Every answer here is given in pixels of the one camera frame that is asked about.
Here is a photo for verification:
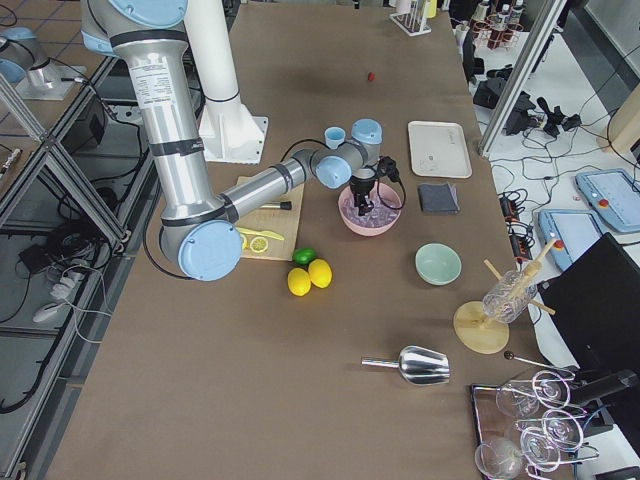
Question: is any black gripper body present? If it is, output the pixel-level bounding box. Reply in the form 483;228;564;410
349;168;375;208

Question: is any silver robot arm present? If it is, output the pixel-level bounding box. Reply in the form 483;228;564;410
1;27;73;101
81;1;382;281

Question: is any pile of clear ice cubes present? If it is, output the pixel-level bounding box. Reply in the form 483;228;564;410
340;199;400;228

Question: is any light blue cup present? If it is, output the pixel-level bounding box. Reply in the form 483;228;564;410
324;126;346;149

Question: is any wooden cup stand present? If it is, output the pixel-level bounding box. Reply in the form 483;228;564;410
453;238;557;354

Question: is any metal ice scoop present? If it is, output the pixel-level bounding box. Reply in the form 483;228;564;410
361;345;451;386

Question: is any pink bowl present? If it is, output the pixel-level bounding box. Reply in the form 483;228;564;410
338;183;401;236

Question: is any grey folded cloth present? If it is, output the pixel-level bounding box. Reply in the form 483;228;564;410
418;183;460;214

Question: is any wooden cutting board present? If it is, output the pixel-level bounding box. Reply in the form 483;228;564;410
230;175;305;263

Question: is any green lime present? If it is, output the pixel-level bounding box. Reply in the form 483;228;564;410
292;247;317;266

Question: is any yellow lemon back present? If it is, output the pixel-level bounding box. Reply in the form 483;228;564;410
308;258;333;288

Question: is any yellow lemon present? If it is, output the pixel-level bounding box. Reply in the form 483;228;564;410
308;258;333;288
287;267;311;297

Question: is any cream plastic tray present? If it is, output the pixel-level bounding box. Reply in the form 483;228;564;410
408;120;472;179

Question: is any green bowl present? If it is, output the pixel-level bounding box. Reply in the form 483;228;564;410
415;243;462;286

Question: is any yellow lemon front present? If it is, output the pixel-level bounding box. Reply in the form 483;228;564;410
287;267;311;297

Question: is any lemon slice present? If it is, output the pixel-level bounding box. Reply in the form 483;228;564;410
249;236;269;253

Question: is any yellow plastic knife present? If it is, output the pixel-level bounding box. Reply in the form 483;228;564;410
235;226;285;241

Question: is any clear textured glass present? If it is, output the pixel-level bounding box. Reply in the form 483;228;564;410
482;271;537;324

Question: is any blue teach pendant near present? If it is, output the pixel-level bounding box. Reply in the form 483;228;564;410
538;209;608;271

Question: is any blue teach pendant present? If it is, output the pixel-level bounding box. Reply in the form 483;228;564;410
538;209;608;271
575;168;639;233

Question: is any blue teach pendant far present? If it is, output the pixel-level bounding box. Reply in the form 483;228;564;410
575;168;639;233

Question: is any black monitor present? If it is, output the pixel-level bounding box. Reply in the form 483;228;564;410
538;233;639;372

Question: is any wine glass rack tray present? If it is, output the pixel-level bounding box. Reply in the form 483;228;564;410
470;370;600;479

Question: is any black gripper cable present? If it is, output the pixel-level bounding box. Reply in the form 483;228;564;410
374;155;407;211

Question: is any black handled knife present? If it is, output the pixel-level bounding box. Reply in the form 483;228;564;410
261;201;292;211

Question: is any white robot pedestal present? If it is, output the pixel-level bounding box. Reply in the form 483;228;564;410
184;0;268;165

